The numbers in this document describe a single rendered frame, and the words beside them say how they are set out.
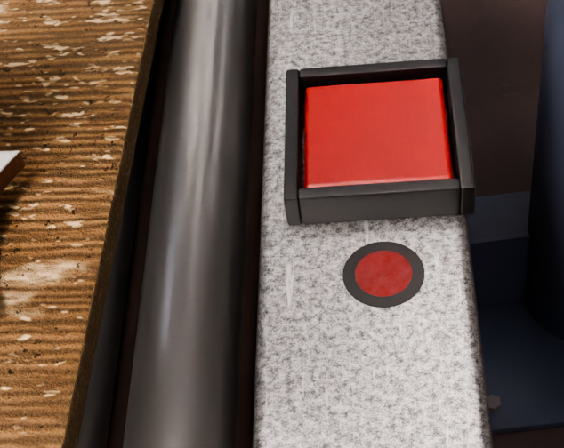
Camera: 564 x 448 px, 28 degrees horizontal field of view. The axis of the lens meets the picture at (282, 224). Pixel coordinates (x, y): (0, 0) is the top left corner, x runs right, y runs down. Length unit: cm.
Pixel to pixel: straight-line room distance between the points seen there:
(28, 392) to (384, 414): 13
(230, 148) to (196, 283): 8
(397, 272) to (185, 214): 9
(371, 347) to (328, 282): 3
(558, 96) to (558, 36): 8
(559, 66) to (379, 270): 76
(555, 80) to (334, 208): 77
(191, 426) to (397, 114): 16
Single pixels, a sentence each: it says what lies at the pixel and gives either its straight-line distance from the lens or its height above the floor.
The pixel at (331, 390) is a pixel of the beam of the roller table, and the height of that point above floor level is 91.
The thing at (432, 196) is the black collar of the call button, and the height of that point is 93.
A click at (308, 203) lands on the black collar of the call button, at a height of 93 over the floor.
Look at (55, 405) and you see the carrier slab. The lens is 40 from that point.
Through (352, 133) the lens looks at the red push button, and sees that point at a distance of 47.
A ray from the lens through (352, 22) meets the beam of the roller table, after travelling 54.
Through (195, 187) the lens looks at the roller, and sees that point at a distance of 47.
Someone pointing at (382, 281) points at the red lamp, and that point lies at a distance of 44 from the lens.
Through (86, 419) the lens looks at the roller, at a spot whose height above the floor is 91.
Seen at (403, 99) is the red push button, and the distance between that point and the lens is 48.
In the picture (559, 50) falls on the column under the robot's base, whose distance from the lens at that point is 117.
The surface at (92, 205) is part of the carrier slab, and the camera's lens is 45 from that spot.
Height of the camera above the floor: 127
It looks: 50 degrees down
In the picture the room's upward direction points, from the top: 10 degrees counter-clockwise
